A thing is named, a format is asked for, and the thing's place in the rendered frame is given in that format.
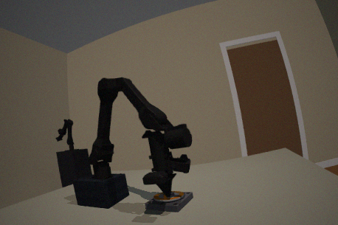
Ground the orange round plate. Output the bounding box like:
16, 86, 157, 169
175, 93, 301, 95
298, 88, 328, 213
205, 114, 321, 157
154, 191, 184, 202

